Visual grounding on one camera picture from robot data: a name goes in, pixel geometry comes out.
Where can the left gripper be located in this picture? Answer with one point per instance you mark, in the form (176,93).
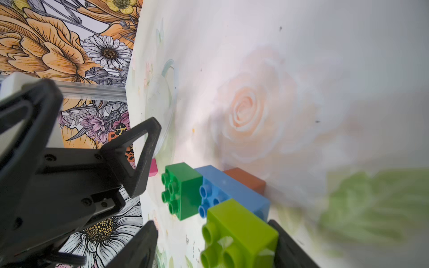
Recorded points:
(49,194)

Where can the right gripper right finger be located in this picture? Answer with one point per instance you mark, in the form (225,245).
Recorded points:
(288,253)

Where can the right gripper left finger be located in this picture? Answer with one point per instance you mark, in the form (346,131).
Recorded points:
(140,250)

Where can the dark green lego brick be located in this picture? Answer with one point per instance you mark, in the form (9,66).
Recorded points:
(182,190)

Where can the lime green lego brick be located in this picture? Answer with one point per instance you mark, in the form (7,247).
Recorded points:
(236,238)

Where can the brown lego brick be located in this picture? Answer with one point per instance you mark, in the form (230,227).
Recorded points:
(247,179)

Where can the blue long lego brick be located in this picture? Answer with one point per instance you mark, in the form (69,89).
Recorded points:
(218,187)

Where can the pink lego brick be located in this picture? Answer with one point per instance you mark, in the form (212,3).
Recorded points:
(153,168)

